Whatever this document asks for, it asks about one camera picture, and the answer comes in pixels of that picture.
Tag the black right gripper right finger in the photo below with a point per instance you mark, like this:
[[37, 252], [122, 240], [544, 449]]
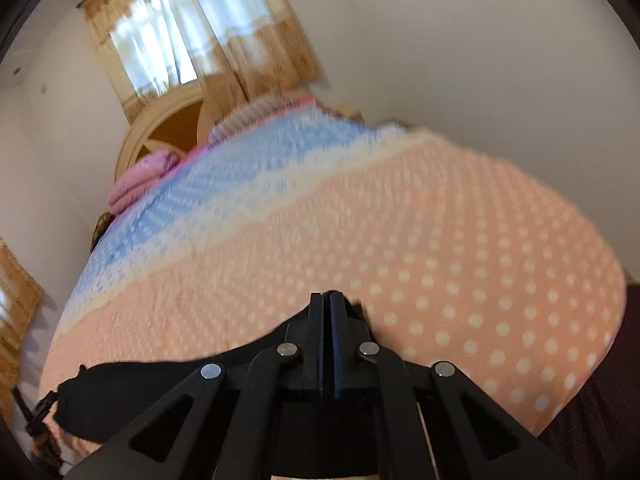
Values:
[[345, 328]]

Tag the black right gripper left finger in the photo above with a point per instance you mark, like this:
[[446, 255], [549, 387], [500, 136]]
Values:
[[306, 332]]

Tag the beige side window curtain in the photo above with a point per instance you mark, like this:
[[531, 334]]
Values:
[[20, 297]]

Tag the peach blue dotted bedspread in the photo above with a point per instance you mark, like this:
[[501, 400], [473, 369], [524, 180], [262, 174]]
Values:
[[455, 255]]

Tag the striped pillow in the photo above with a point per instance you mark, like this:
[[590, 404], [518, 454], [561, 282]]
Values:
[[256, 110]]

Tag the folded pink blanket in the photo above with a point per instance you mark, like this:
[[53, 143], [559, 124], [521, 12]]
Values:
[[138, 179]]

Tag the cream wooden headboard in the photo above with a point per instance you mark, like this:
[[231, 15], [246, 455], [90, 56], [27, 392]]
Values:
[[168, 123]]

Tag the beige curtain behind headboard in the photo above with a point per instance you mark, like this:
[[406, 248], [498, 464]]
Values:
[[236, 50]]

